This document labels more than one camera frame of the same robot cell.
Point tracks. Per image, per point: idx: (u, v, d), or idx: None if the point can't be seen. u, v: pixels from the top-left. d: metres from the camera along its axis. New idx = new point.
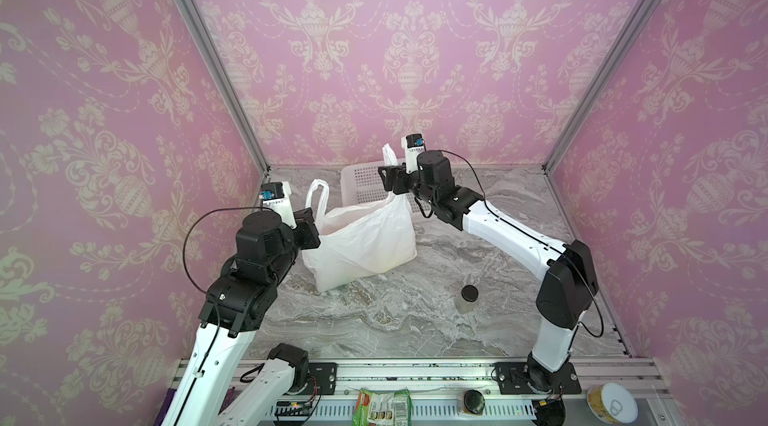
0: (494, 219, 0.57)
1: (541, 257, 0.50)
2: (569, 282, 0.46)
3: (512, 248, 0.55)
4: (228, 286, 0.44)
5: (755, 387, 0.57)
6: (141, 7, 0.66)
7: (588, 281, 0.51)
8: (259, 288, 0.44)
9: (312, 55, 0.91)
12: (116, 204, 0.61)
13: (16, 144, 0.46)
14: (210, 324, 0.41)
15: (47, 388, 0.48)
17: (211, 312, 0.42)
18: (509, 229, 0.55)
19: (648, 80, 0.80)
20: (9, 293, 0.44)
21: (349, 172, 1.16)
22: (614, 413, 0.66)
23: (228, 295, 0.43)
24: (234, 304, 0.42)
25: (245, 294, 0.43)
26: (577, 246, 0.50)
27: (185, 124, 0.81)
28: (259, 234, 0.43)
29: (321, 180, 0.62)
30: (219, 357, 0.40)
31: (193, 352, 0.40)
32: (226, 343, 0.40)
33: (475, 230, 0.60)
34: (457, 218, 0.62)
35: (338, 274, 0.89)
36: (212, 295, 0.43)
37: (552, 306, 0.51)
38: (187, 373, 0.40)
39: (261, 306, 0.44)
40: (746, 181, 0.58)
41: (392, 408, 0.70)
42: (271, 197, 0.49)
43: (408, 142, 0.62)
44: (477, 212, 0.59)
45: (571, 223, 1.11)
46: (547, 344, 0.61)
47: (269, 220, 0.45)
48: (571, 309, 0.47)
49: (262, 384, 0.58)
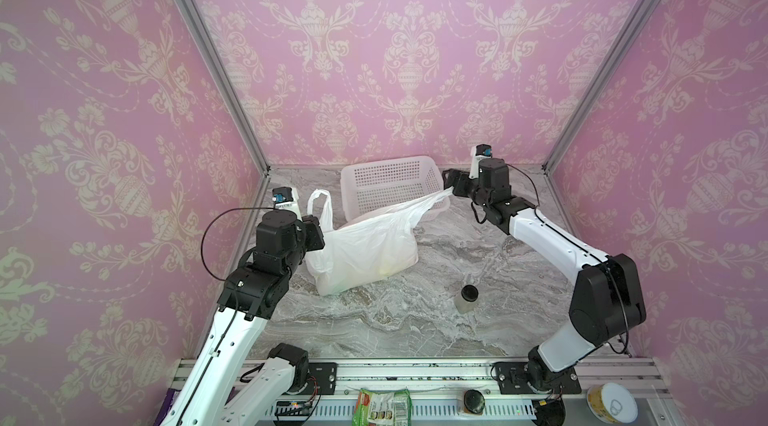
0: (539, 224, 0.58)
1: (578, 260, 0.49)
2: (603, 289, 0.45)
3: (549, 251, 0.56)
4: (246, 275, 0.47)
5: (755, 386, 0.57)
6: (141, 7, 0.66)
7: (632, 300, 0.47)
8: (273, 278, 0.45)
9: (312, 55, 0.91)
12: (116, 203, 0.61)
13: (16, 144, 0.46)
14: (227, 309, 0.44)
15: (47, 388, 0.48)
17: (228, 298, 0.45)
18: (552, 234, 0.56)
19: (648, 80, 0.80)
20: (9, 293, 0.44)
21: (349, 171, 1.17)
22: (614, 413, 0.66)
23: (246, 283, 0.46)
24: (251, 291, 0.45)
25: (261, 283, 0.46)
26: (623, 260, 0.48)
27: (185, 124, 0.81)
28: (277, 227, 0.48)
29: (321, 191, 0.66)
30: (235, 338, 0.43)
31: (209, 334, 0.43)
32: (242, 327, 0.43)
33: (520, 233, 0.62)
34: (505, 222, 0.65)
35: (341, 277, 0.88)
36: (230, 282, 0.46)
37: (585, 316, 0.48)
38: (204, 352, 0.42)
39: (275, 295, 0.48)
40: (746, 181, 0.58)
41: (392, 408, 0.70)
42: (282, 199, 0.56)
43: (477, 150, 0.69)
44: (525, 216, 0.61)
45: (571, 223, 1.11)
46: (559, 347, 0.61)
47: (286, 217, 0.50)
48: (602, 321, 0.45)
49: (262, 381, 0.58)
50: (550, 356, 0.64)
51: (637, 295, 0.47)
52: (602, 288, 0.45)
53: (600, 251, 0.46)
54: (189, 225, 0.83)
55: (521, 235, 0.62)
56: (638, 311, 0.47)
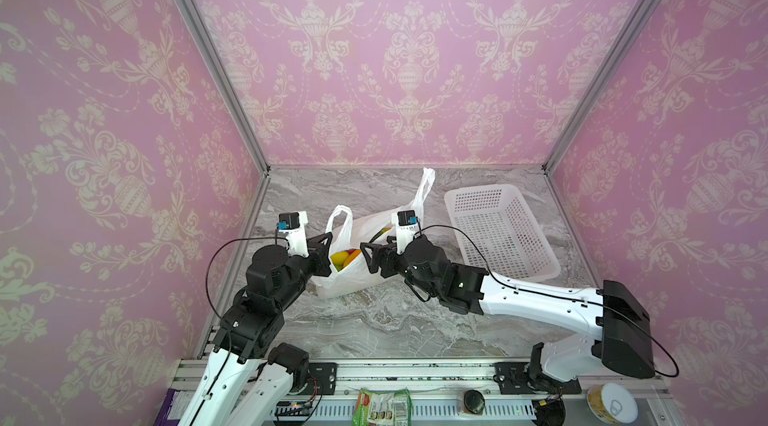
0: (513, 293, 0.51)
1: (588, 320, 0.44)
2: (631, 335, 0.41)
3: (546, 315, 0.48)
4: (241, 314, 0.48)
5: (755, 386, 0.57)
6: (141, 7, 0.66)
7: (640, 315, 0.45)
8: (267, 318, 0.49)
9: (312, 55, 0.91)
12: (116, 204, 0.61)
13: (16, 144, 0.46)
14: (221, 349, 0.46)
15: (46, 387, 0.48)
17: (223, 338, 0.46)
18: (531, 298, 0.49)
19: (648, 80, 0.80)
20: (10, 293, 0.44)
21: (510, 191, 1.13)
22: (614, 413, 0.66)
23: (241, 323, 0.47)
24: (246, 332, 0.46)
25: (256, 324, 0.47)
26: (613, 291, 0.45)
27: (185, 124, 0.81)
28: (268, 271, 0.47)
29: (345, 206, 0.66)
30: (226, 381, 0.44)
31: (203, 375, 0.44)
32: (235, 369, 0.44)
33: (499, 309, 0.53)
34: (473, 305, 0.55)
35: (340, 288, 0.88)
36: (226, 323, 0.47)
37: (629, 363, 0.44)
38: (197, 394, 0.43)
39: (269, 335, 0.48)
40: (746, 181, 0.58)
41: (392, 408, 0.70)
42: (286, 226, 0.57)
43: (399, 219, 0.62)
44: (492, 294, 0.52)
45: (571, 223, 1.11)
46: (569, 366, 0.58)
47: (276, 257, 0.49)
48: (644, 357, 0.41)
49: (257, 396, 0.58)
50: (556, 371, 0.62)
51: (640, 308, 0.46)
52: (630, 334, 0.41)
53: (591, 292, 0.46)
54: (189, 224, 0.83)
55: (498, 311, 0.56)
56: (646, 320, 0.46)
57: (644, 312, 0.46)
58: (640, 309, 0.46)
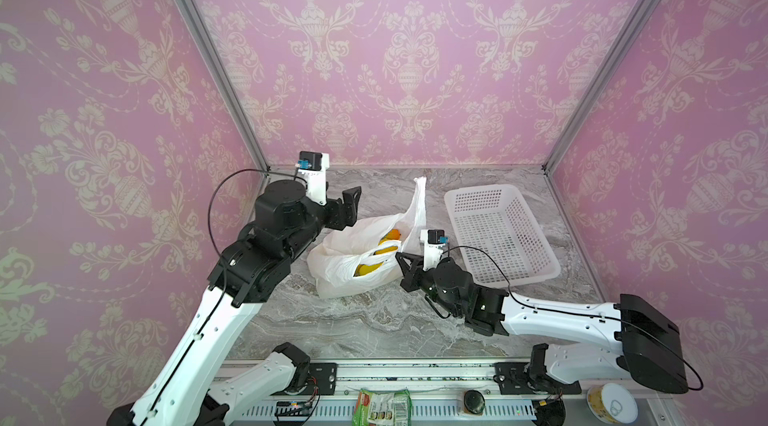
0: (533, 313, 0.53)
1: (607, 335, 0.45)
2: (654, 350, 0.42)
3: (566, 333, 0.50)
4: (240, 251, 0.41)
5: (754, 386, 0.57)
6: (141, 7, 0.66)
7: (664, 327, 0.45)
8: (270, 260, 0.41)
9: (312, 55, 0.91)
12: (116, 204, 0.61)
13: (16, 145, 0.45)
14: (217, 288, 0.40)
15: (46, 388, 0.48)
17: (219, 275, 0.40)
18: (552, 317, 0.51)
19: (648, 81, 0.80)
20: (9, 293, 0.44)
21: (509, 192, 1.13)
22: (614, 413, 0.66)
23: (239, 262, 0.40)
24: (243, 273, 0.40)
25: (254, 264, 0.40)
26: (632, 303, 0.45)
27: (185, 124, 0.81)
28: (278, 204, 0.40)
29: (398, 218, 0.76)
30: (218, 324, 0.38)
31: (196, 313, 0.39)
32: (229, 311, 0.38)
33: (520, 328, 0.54)
34: (497, 327, 0.57)
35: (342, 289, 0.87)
36: (222, 259, 0.41)
37: (656, 375, 0.43)
38: (187, 334, 0.39)
39: (270, 280, 0.41)
40: (746, 181, 0.58)
41: (392, 408, 0.70)
42: (308, 166, 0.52)
43: (429, 237, 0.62)
44: (515, 315, 0.54)
45: (572, 223, 1.11)
46: (580, 369, 0.57)
47: (292, 192, 0.41)
48: (671, 371, 0.41)
49: (264, 370, 0.59)
50: (562, 373, 0.61)
51: (665, 321, 0.46)
52: (651, 349, 0.41)
53: (609, 307, 0.47)
54: (189, 225, 0.83)
55: (521, 330, 0.55)
56: (673, 331, 0.46)
57: (671, 323, 0.46)
58: (665, 320, 0.46)
